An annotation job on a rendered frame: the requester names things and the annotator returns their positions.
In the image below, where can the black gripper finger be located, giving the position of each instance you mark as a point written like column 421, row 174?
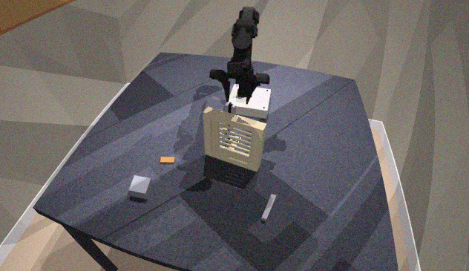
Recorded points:
column 252, row 87
column 226, row 87

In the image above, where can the orange flat bar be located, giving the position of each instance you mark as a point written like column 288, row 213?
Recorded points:
column 167, row 160

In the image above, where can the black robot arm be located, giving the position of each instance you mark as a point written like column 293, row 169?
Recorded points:
column 244, row 29

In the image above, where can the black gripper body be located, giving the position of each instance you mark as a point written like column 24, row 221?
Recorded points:
column 220, row 74

